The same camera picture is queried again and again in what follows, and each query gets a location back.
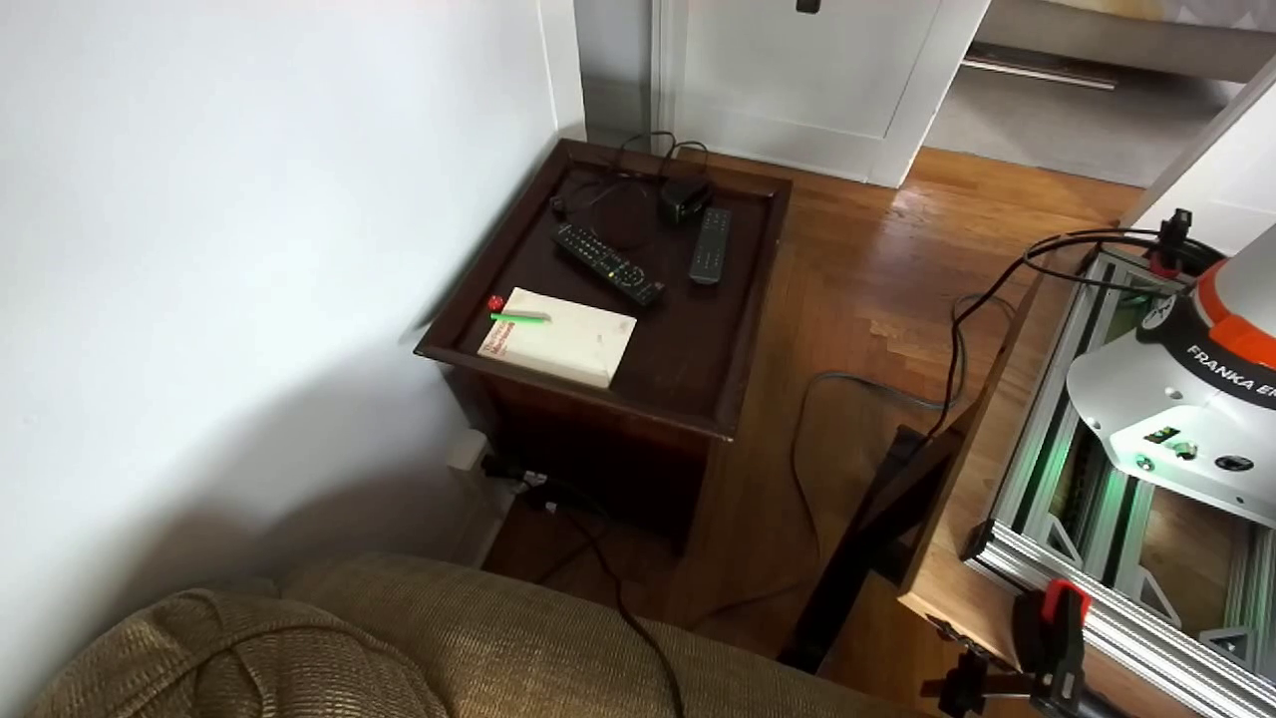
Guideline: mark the short black remote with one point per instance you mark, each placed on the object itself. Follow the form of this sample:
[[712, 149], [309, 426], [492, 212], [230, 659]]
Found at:
[[712, 244]]

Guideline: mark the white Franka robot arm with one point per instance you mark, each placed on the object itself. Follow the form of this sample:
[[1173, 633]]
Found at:
[[1180, 399]]

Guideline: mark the long black remote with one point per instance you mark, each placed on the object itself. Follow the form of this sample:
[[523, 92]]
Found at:
[[602, 260]]

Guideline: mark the dark wooden side table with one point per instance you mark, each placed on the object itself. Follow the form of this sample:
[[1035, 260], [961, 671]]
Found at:
[[691, 359]]

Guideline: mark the white book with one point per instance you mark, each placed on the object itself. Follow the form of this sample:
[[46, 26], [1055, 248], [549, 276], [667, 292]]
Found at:
[[565, 342]]

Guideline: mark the green pen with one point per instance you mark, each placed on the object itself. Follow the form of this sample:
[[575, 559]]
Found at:
[[523, 316]]

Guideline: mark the small red object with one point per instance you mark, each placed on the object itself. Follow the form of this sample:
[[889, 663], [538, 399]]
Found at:
[[494, 302]]

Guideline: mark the black power strip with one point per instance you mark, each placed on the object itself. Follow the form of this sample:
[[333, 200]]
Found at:
[[523, 474]]

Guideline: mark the black leaning board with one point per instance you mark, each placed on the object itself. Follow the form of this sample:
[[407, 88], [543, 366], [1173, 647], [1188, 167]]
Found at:
[[870, 531]]

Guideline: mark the beige fabric couch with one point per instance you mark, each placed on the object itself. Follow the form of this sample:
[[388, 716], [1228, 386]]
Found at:
[[505, 643]]

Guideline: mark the orange black clamp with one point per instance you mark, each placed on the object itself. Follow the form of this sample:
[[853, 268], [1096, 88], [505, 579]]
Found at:
[[1055, 637]]

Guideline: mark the red black clamp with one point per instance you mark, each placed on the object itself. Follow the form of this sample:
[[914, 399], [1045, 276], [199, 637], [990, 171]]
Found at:
[[1179, 240]]

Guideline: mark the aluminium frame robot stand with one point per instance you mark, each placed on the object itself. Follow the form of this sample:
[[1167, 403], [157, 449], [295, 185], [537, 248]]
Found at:
[[1063, 520]]

